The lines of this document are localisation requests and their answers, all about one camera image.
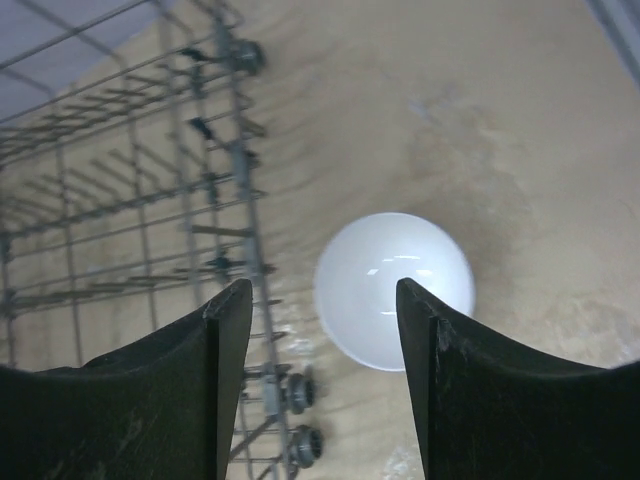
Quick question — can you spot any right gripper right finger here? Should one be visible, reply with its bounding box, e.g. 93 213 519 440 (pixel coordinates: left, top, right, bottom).
396 278 639 479

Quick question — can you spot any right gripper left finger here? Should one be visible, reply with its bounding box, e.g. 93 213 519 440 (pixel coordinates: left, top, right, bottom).
1 279 253 479

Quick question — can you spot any white ceramic bowl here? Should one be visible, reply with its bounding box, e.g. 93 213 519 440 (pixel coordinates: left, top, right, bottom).
313 212 476 372

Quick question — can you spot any grey wire dish rack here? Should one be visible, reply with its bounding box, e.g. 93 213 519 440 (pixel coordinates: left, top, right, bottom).
1 1 324 479

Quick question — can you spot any aluminium rail frame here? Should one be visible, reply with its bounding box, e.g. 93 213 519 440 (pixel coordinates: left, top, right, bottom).
586 0 640 87

